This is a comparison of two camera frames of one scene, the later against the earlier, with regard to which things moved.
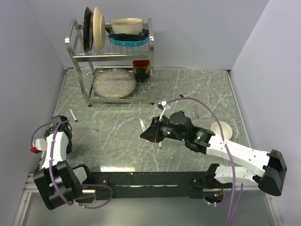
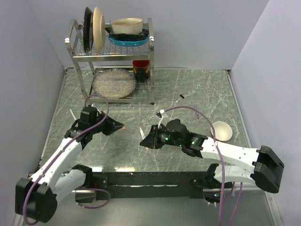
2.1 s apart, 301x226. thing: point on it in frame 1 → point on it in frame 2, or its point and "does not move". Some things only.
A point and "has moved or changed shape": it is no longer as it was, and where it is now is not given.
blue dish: [142, 36] does not move
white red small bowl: [226, 130] does not move
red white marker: [142, 125] has moved or changed shape
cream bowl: [127, 26] does not move
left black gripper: [68, 149] → [112, 125]
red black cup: [141, 70] does not move
